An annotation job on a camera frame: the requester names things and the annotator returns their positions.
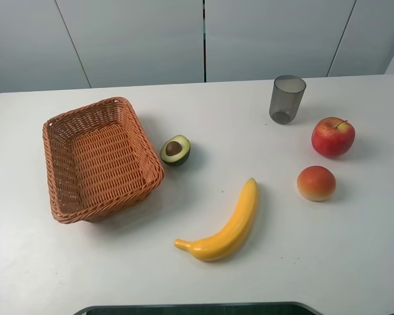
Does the yellow banana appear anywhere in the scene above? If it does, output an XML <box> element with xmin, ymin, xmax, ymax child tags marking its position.
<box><xmin>174</xmin><ymin>178</ymin><xmax>259</xmax><ymax>262</ymax></box>

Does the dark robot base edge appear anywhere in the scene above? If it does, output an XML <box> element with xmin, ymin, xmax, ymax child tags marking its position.
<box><xmin>75</xmin><ymin>302</ymin><xmax>320</xmax><ymax>314</ymax></box>

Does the brown wicker basket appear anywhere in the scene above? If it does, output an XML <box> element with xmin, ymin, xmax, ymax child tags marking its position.
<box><xmin>43</xmin><ymin>97</ymin><xmax>164</xmax><ymax>224</ymax></box>

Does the halved avocado with pit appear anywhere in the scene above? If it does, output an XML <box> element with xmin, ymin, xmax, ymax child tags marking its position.
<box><xmin>160</xmin><ymin>135</ymin><xmax>191</xmax><ymax>167</ymax></box>

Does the grey translucent plastic cup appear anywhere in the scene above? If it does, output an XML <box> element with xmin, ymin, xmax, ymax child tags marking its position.
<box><xmin>269</xmin><ymin>75</ymin><xmax>307</xmax><ymax>125</ymax></box>

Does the orange peach fruit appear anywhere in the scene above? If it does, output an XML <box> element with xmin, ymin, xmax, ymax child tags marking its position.
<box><xmin>297</xmin><ymin>165</ymin><xmax>336</xmax><ymax>202</ymax></box>

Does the red apple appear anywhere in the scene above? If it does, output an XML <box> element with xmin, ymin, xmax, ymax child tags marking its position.
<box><xmin>311</xmin><ymin>117</ymin><xmax>355</xmax><ymax>158</ymax></box>

